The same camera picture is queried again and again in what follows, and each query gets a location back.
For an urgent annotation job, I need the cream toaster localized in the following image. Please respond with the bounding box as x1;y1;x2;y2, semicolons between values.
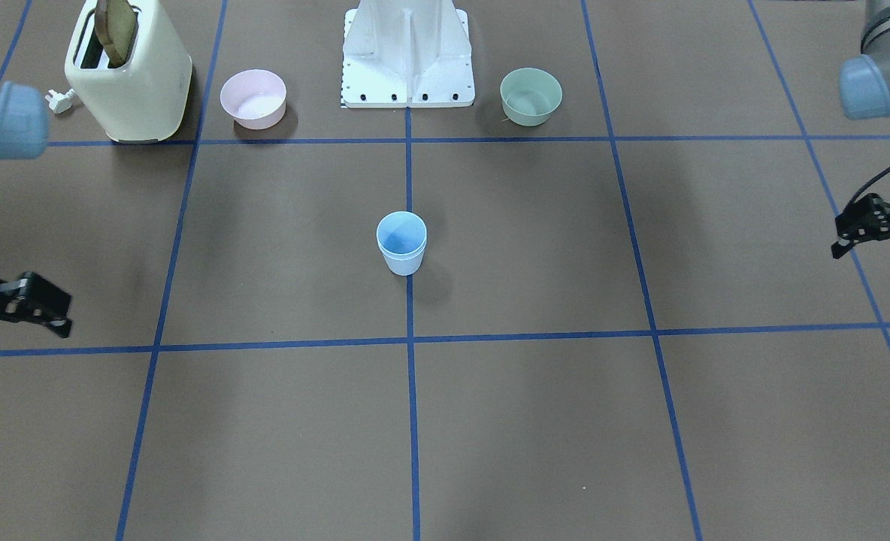
64;1;193;144

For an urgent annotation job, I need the bread slice in toaster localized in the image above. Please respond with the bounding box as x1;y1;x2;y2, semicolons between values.
94;0;137;68

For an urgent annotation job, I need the white toaster power plug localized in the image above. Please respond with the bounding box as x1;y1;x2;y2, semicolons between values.
45;89;77;114

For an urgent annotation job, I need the green bowl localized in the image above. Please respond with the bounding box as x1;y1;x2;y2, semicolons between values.
499;66;563;127

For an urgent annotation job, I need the blue cup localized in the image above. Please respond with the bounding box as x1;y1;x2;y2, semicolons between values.
376;211;428;260
379;244;425;277

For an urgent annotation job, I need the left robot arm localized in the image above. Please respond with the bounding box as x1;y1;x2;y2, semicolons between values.
831;1;890;260

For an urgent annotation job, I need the pink bowl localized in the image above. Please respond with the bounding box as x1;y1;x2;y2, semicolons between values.
219;69;287;130

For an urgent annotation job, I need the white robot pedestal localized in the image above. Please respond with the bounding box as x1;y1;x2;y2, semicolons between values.
340;1;476;109

